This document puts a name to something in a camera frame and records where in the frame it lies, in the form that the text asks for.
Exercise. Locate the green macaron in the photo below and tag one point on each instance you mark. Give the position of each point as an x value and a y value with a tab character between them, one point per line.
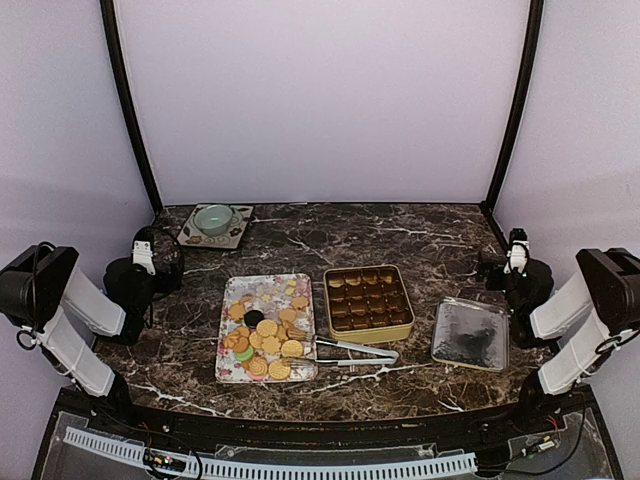
245	355

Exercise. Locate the left black frame post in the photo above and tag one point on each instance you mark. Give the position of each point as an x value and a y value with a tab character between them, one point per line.
119	72

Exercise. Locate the green ceramic bowl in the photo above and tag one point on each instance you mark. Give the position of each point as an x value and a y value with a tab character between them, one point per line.
213	220

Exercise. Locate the right black frame post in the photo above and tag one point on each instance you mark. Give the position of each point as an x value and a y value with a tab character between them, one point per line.
526	65

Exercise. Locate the white cable duct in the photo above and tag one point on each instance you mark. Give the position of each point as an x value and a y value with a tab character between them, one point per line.
235	462

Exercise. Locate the round waffle cookie bottom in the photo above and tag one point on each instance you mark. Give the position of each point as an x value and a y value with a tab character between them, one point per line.
279	370

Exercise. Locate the floral rectangular tray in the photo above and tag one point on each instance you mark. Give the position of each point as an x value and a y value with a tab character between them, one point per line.
272	295

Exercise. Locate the black sandwich cookie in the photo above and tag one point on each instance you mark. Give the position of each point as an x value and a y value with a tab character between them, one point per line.
252	318

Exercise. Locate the brown round cookie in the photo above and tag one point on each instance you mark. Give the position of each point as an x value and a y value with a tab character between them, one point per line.
242	345

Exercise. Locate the metal serving tongs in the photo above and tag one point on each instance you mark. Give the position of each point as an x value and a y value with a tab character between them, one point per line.
368	355

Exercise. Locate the gold cookie tin box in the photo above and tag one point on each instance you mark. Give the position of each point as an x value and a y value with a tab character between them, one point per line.
368	305

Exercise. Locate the black frame post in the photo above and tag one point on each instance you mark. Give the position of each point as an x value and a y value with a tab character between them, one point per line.
526	65
119	72

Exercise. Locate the silver tin lid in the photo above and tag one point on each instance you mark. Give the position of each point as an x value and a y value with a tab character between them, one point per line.
471	334

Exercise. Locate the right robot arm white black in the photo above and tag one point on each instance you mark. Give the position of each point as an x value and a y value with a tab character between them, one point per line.
594	313

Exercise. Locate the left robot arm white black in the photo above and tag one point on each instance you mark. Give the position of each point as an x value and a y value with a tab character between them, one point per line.
56	307

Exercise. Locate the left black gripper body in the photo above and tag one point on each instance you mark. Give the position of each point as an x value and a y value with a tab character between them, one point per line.
141	301

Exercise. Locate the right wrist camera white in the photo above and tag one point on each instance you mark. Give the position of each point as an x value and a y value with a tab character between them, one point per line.
518	252

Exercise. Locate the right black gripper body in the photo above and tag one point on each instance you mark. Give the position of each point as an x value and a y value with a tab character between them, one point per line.
514	301

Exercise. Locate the floral square coaster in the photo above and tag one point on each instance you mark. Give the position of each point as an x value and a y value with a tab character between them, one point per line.
190	236

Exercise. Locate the swirl pink cookie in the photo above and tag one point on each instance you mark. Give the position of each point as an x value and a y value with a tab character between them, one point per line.
257	367

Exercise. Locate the round waffle cookie right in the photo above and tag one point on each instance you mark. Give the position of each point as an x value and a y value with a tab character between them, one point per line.
292	349

